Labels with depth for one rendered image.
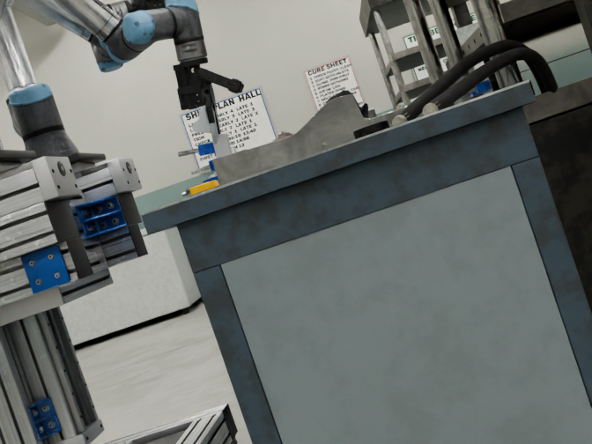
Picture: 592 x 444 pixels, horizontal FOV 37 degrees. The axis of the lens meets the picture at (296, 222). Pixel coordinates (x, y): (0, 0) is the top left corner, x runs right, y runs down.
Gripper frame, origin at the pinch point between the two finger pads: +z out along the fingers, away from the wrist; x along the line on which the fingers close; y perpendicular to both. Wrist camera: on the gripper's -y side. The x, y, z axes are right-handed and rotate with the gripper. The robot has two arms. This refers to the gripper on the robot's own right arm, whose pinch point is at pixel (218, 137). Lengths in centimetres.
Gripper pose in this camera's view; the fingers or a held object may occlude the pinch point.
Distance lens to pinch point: 221.9
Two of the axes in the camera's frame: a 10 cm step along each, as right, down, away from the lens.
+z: 1.9, 9.7, 1.7
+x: -0.1, 1.8, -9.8
